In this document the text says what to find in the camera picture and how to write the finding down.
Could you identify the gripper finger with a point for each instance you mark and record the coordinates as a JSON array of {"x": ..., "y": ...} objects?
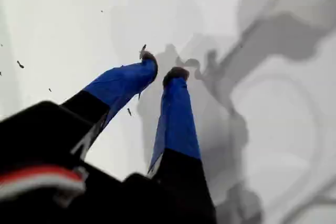
[
  {"x": 123, "y": 82},
  {"x": 178, "y": 124}
]

